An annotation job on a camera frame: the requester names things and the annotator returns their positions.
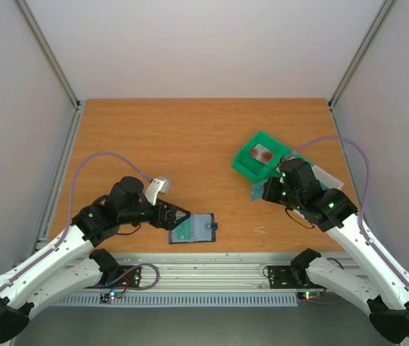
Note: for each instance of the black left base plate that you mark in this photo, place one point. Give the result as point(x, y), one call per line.
point(120, 277)

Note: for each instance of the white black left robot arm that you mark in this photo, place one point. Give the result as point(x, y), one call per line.
point(84, 232)

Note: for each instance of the green teal chip card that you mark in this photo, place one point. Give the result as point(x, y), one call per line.
point(183, 232)

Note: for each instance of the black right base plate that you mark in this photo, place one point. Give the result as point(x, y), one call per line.
point(282, 277)

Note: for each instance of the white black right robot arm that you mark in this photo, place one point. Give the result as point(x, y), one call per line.
point(384, 294)

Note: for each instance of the green plastic bin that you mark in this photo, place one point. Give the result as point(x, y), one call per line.
point(254, 170)

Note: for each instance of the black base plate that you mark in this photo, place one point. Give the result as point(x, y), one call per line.
point(282, 277)
point(120, 277)

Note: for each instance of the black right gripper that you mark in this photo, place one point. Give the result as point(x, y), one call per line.
point(270, 189)

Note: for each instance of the teal card with stripe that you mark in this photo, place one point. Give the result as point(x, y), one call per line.
point(257, 190)

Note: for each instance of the white card with red circles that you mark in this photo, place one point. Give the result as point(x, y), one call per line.
point(261, 153)

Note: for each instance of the aluminium frame rail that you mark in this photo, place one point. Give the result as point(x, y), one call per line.
point(160, 272)

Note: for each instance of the dark blue card holder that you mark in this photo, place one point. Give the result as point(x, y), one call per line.
point(195, 230)

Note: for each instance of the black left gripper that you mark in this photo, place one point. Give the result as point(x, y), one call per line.
point(174, 224)

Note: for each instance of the white translucent plastic bin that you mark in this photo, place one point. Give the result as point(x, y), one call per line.
point(326, 179)

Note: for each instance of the grey slotted cable duct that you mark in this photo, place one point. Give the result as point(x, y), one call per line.
point(180, 300)

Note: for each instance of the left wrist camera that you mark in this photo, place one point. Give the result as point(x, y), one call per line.
point(157, 186)

